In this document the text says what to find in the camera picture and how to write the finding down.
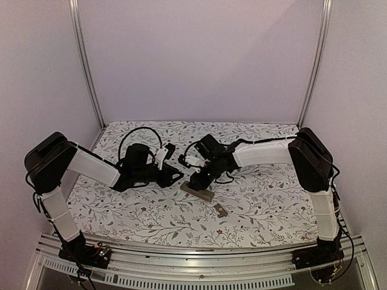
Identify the beige battery cover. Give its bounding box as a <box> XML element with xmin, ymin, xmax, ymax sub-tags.
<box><xmin>213</xmin><ymin>204</ymin><xmax>229</xmax><ymax>218</ymax></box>

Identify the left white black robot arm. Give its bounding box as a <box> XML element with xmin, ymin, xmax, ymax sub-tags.
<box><xmin>24</xmin><ymin>132</ymin><xmax>184</xmax><ymax>262</ymax></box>

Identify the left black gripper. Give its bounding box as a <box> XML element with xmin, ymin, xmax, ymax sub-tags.
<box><xmin>134</xmin><ymin>163</ymin><xmax>184</xmax><ymax>188</ymax></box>

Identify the beige remote control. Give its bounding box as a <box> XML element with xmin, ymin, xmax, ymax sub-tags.
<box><xmin>180</xmin><ymin>181</ymin><xmax>215</xmax><ymax>202</ymax></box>

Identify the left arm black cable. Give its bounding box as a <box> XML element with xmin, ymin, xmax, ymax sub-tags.
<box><xmin>117</xmin><ymin>126</ymin><xmax>163</xmax><ymax>164</ymax></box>

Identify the floral patterned table mat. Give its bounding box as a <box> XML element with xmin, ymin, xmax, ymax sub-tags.
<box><xmin>67</xmin><ymin>121</ymin><xmax>317</xmax><ymax>248</ymax></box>

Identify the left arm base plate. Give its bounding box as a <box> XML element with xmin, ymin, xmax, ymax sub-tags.
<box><xmin>59</xmin><ymin>242</ymin><xmax>111</xmax><ymax>269</ymax></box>

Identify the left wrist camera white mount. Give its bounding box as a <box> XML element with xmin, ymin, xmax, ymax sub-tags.
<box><xmin>155</xmin><ymin>143</ymin><xmax>176</xmax><ymax>170</ymax></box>

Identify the right aluminium frame post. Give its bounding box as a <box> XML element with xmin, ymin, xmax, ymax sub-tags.
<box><xmin>297</xmin><ymin>0</ymin><xmax>332</xmax><ymax>128</ymax></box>

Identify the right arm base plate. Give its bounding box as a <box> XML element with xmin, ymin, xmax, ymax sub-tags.
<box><xmin>291</xmin><ymin>245</ymin><xmax>344</xmax><ymax>269</ymax></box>

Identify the aluminium frame post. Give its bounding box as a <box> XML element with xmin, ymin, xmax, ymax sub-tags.
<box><xmin>68</xmin><ymin>0</ymin><xmax>106</xmax><ymax>130</ymax></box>
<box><xmin>297</xmin><ymin>0</ymin><xmax>332</xmax><ymax>128</ymax></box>

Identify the left aluminium frame post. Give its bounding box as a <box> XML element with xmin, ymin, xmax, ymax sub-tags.
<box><xmin>68</xmin><ymin>0</ymin><xmax>106</xmax><ymax>130</ymax></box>

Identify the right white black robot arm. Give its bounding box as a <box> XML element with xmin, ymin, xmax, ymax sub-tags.
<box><xmin>180</xmin><ymin>127</ymin><xmax>343</xmax><ymax>265</ymax></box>

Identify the front aluminium rail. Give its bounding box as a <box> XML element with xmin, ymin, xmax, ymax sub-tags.
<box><xmin>25</xmin><ymin>234</ymin><xmax>382</xmax><ymax>289</ymax></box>

